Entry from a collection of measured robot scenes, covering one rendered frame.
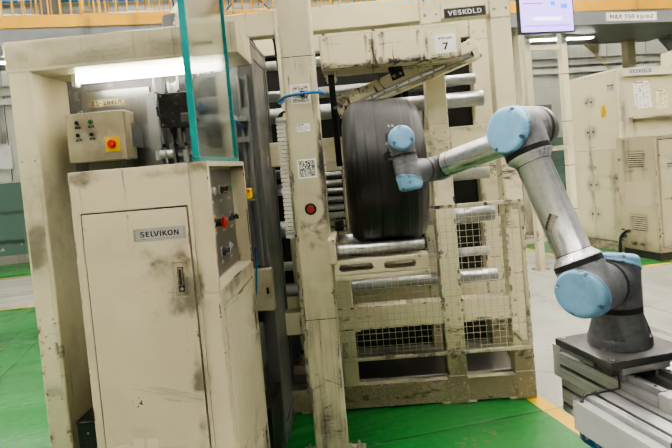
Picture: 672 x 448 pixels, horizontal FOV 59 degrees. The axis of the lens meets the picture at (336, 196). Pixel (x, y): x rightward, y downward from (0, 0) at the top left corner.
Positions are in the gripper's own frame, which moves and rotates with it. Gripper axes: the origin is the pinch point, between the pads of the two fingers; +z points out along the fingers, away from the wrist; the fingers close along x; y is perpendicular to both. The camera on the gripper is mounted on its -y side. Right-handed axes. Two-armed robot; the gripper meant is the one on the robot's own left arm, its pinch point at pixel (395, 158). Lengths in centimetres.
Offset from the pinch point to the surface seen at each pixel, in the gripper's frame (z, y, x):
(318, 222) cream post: 24.5, -19.4, 30.6
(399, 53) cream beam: 42, 50, -8
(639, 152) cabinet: 399, 35, -271
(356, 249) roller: 18.1, -31.0, 16.6
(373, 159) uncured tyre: 1.9, 0.7, 7.8
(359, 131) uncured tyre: 5.0, 11.7, 11.8
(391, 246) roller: 18.1, -30.9, 3.3
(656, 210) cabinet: 389, -25, -277
